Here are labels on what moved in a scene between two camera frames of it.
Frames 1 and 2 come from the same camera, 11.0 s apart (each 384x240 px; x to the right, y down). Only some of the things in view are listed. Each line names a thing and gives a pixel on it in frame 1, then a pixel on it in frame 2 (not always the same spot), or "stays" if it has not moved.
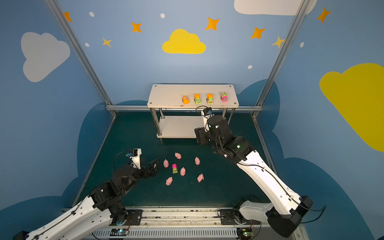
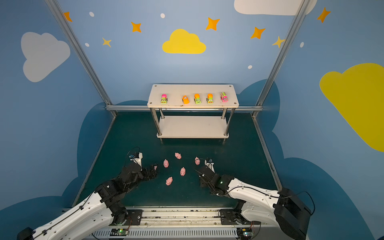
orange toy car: x=185 y=100 stays
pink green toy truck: x=174 y=168 to x=164 y=98
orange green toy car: x=197 y=98 stays
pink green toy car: x=224 y=97 stays
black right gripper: x=201 y=135 to x=205 y=175
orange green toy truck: x=210 y=98 stays
